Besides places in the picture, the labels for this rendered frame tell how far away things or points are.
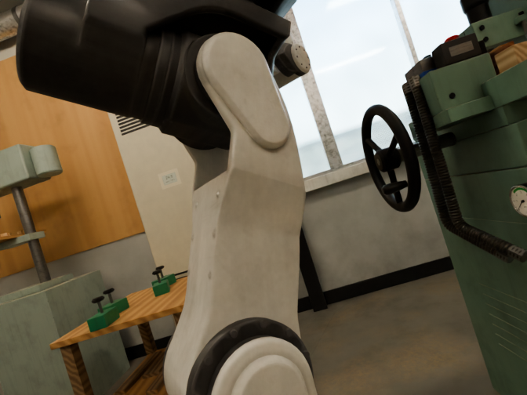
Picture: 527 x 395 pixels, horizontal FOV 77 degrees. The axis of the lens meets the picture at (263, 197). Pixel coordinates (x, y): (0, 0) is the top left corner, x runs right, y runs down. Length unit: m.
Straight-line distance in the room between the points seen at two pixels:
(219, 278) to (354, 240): 2.00
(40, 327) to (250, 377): 2.01
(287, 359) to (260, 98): 0.28
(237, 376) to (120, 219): 2.32
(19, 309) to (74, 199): 0.85
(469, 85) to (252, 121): 0.58
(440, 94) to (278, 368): 0.65
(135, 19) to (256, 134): 0.17
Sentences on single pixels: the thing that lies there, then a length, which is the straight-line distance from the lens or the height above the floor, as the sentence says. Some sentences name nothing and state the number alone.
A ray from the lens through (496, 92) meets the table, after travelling 0.84.
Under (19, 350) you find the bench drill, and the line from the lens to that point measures 2.43.
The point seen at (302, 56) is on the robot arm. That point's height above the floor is 1.12.
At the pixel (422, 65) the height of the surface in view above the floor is 0.99.
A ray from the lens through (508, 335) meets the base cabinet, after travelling 1.16.
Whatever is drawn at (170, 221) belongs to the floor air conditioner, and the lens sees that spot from 2.14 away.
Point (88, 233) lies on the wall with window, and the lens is 2.75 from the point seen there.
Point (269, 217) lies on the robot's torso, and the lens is 0.39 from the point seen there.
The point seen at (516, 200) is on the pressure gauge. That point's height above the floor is 0.66.
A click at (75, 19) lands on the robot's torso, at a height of 1.03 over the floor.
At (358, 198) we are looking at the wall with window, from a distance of 2.32.
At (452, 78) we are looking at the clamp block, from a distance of 0.85.
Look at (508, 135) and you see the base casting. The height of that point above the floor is 0.78.
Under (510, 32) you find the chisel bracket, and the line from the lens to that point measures 1.11.
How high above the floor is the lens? 0.80
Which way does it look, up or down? 1 degrees up
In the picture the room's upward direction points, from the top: 18 degrees counter-clockwise
